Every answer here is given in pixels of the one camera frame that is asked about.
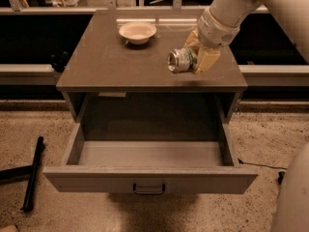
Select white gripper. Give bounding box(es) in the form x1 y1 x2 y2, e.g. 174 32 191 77
184 8 240 74

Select green 7up can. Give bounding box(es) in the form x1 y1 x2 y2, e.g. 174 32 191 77
167 48 197 73

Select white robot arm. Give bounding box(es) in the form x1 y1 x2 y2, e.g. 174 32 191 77
184 0 309 232

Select grey cabinet with top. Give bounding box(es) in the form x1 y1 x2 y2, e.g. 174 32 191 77
57 7 247 117

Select open grey top drawer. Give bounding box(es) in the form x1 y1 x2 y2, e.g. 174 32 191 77
43 125 257 194

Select white ceramic bowl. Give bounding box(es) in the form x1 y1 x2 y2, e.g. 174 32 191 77
119 21 156 44

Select black stand leg left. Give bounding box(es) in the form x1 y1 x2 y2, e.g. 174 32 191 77
0 136 45 213

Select black clamp on rail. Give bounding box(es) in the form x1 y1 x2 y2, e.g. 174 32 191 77
50 51 69 73

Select black floor cable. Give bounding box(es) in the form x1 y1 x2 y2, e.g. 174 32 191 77
238 158 288 185

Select black drawer handle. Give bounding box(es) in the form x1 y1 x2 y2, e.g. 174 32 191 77
132 184 165 195

